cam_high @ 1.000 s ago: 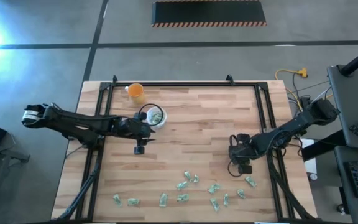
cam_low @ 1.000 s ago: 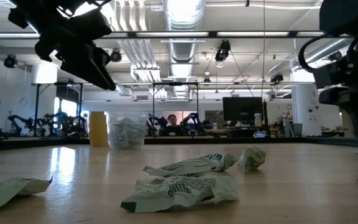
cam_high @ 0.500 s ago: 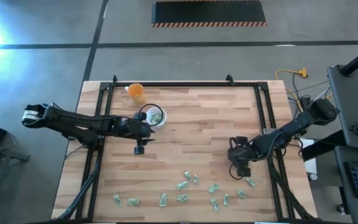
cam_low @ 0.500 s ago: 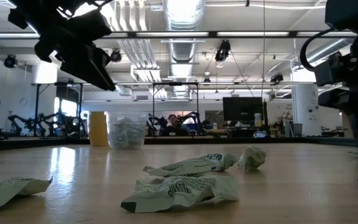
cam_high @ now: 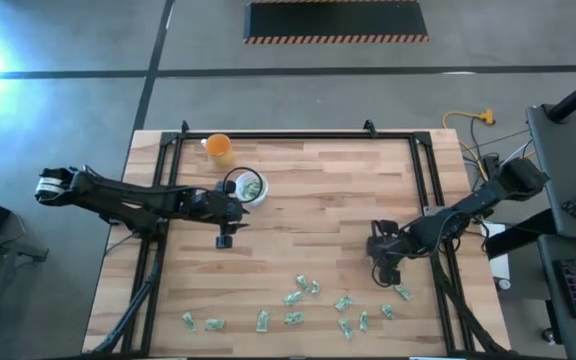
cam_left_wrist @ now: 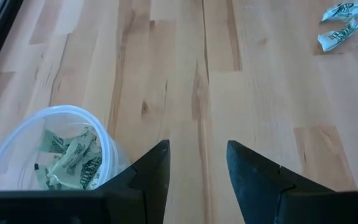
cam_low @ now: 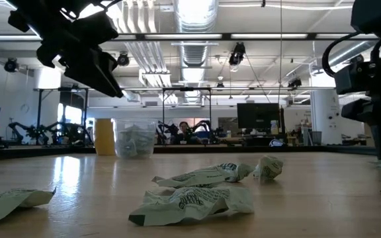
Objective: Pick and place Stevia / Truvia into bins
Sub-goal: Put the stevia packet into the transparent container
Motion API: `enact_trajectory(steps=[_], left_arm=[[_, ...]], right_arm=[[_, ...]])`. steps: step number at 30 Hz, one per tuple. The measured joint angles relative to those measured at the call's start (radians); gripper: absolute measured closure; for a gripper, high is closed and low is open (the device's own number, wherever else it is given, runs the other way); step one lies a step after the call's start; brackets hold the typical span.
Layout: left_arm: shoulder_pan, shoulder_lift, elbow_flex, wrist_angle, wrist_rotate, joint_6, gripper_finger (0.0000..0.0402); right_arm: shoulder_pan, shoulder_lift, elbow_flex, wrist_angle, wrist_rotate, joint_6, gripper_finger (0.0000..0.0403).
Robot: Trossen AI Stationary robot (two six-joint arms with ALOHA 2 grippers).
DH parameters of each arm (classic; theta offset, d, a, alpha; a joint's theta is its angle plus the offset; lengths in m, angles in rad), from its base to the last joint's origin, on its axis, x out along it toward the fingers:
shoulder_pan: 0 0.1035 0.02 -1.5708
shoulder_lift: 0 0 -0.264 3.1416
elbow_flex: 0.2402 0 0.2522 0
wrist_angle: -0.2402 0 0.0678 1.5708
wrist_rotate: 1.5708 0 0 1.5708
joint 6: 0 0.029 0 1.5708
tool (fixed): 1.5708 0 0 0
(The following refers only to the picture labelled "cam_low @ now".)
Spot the silver ventilation duct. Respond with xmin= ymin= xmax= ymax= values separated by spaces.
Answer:
xmin=173 ymin=0 xmax=220 ymax=104

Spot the person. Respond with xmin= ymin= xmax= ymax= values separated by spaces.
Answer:
xmin=170 ymin=121 xmax=200 ymax=145

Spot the black metal gantry frame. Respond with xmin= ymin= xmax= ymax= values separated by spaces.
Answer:
xmin=34 ymin=87 xmax=90 ymax=147
xmin=161 ymin=87 xmax=213 ymax=145

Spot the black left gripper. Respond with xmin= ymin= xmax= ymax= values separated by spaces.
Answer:
xmin=7 ymin=9 xmax=124 ymax=99

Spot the yellow plastic cup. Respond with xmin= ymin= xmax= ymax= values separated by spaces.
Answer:
xmin=93 ymin=118 xmax=116 ymax=157

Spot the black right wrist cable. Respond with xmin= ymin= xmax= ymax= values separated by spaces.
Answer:
xmin=321 ymin=31 xmax=362 ymax=79

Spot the white round column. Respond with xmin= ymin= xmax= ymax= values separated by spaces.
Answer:
xmin=310 ymin=72 xmax=343 ymax=145

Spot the black computer monitor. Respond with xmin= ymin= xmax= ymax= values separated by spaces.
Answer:
xmin=236 ymin=102 xmax=281 ymax=130

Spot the black hanging ceiling camera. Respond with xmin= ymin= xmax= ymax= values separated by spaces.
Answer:
xmin=228 ymin=42 xmax=247 ymax=73

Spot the clear plastic container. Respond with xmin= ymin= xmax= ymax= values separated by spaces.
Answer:
xmin=112 ymin=118 xmax=157 ymax=160

